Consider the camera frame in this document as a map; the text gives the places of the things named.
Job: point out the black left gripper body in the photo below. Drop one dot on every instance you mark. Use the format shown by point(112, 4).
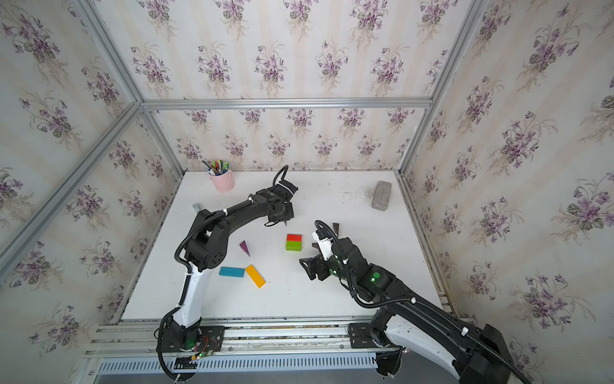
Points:
point(287, 214)

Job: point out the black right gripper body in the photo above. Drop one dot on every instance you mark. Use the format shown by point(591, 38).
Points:
point(332, 267)

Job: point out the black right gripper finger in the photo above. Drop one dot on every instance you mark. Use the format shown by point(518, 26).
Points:
point(312, 276)
point(309, 262)

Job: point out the green rectangular block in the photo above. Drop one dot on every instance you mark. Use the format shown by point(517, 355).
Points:
point(294, 246)

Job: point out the red rectangular block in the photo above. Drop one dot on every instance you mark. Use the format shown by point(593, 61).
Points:
point(294, 238)

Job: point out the purple triangle block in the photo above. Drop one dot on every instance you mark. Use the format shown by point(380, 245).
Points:
point(244, 247)

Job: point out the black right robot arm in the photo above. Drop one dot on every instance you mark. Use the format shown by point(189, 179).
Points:
point(405, 321)

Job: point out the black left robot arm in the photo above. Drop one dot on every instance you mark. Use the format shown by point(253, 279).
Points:
point(205, 248)

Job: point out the yellow rectangular block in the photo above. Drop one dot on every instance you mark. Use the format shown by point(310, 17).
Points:
point(255, 276)

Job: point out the pink pen cup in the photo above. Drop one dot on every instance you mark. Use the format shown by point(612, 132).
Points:
point(223, 183)

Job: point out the teal rectangular block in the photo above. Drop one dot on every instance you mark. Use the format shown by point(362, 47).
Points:
point(232, 272)

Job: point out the colourful pens bundle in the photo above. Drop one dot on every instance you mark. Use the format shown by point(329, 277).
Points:
point(216, 168)

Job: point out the grey rectangular stone block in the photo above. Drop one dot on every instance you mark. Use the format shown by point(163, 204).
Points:
point(381, 197)

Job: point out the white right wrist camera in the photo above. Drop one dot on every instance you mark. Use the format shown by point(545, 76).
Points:
point(324, 240)

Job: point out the aluminium mounting rail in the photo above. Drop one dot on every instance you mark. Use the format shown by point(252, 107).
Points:
point(243, 336)

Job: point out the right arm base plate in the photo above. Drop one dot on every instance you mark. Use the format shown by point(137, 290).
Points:
point(365, 336)

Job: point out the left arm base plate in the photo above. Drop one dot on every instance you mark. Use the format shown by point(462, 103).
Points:
point(204, 340)

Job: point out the white slotted cable duct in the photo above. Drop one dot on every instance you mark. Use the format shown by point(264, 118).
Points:
point(241, 363)

